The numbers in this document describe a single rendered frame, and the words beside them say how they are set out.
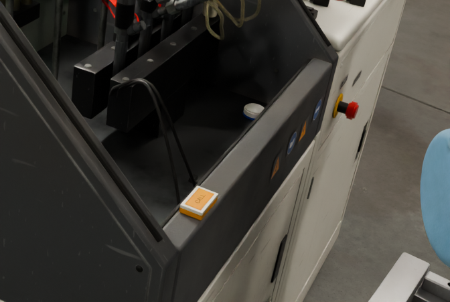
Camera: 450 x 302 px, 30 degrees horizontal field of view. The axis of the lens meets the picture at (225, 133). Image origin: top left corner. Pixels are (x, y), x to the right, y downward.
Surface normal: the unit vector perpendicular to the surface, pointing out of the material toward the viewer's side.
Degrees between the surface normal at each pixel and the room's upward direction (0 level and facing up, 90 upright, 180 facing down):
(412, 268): 0
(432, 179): 96
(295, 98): 0
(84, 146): 43
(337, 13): 0
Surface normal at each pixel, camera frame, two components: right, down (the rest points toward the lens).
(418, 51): 0.16, -0.85
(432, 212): -0.99, 0.02
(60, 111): 0.73, -0.40
